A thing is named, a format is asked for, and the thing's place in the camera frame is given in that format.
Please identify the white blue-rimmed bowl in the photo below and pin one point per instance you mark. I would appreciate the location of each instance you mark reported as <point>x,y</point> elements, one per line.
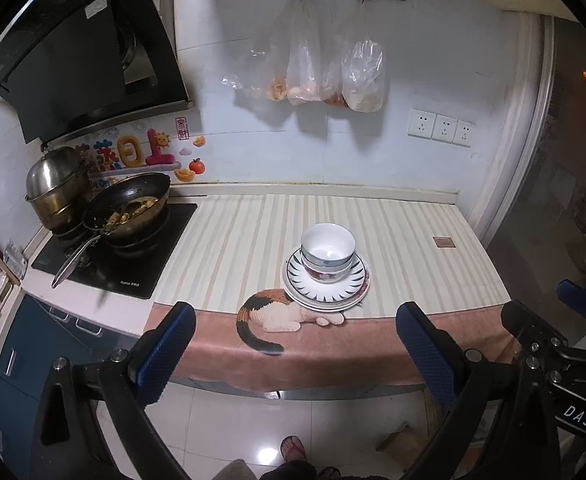
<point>343,263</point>
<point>328,242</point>

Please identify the white floral plate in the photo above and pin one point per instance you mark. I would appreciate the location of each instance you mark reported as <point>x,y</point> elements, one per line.
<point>360,296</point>

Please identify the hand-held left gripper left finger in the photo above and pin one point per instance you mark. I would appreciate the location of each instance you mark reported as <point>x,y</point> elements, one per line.
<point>168,355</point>

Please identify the colourful lettering wall sticker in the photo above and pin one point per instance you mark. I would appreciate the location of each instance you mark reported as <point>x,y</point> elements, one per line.
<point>133,152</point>

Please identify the orange persimmon wall sticker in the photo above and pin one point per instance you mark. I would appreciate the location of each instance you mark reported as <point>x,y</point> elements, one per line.
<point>196,165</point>

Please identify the clear bag with orange food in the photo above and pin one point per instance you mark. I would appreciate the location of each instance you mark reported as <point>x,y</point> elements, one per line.
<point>263,80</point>

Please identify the small brown square tile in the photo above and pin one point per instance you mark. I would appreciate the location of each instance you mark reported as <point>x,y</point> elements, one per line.
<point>444,242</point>

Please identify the stainless steel steamer pot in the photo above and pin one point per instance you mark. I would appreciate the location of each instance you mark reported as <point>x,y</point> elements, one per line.
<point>55,180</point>

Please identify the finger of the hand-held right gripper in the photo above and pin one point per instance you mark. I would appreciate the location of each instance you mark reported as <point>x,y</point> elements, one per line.
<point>580,300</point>
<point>525,325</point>

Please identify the clear plastic holder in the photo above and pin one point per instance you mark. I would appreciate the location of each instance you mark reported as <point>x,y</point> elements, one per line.
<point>15,262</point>

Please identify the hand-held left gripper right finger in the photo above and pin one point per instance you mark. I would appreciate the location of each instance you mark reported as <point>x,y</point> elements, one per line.
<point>423,355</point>

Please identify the clear bag with red food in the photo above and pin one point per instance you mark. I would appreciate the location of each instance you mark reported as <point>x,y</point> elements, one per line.
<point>334,92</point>

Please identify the cardboard piece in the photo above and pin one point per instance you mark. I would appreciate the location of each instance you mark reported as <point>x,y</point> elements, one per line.
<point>400,440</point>

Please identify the white window frame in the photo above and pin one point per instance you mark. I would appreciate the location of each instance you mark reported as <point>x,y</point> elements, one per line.
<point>523,110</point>

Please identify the black glass cooktop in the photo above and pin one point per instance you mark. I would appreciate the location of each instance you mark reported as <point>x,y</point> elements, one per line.
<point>123,260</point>

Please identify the red seal wall sticker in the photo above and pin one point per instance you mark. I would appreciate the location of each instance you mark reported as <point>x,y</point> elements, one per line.
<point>181,127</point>

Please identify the person's dark clothing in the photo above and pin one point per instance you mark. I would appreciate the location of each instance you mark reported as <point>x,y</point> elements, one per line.
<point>273,472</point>

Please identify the striped cat-print table cloth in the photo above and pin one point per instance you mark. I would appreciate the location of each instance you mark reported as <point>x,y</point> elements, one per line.
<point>233,240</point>

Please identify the clear bag with pale food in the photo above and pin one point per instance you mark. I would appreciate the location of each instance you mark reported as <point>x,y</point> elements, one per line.
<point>304,60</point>

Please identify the person's foot in red sandal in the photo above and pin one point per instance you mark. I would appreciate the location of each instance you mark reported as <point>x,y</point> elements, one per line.
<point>329,472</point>
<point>294,447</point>

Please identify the black range hood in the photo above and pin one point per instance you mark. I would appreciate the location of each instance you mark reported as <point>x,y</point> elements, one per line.
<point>73,50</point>

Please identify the white wall outlet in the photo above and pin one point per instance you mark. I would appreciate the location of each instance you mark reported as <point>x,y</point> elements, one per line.
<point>421,123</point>
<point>464,133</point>
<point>444,128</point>

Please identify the gold ingot wall sticker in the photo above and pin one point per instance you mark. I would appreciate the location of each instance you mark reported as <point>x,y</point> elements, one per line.
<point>185,175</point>

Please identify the clear bag with beige food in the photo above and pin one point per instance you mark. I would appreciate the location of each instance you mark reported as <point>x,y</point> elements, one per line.
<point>365,80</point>

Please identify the white blue-striped plate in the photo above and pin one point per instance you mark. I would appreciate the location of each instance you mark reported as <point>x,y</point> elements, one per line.
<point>298,280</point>

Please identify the blue kitchen cabinet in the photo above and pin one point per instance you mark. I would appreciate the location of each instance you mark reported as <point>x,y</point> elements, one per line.
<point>28,350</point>

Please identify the white cloud wall sticker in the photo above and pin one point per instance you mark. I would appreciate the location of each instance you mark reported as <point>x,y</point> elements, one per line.
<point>186,151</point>

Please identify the black wok with food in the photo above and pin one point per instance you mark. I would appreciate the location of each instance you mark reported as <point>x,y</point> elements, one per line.
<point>128,205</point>

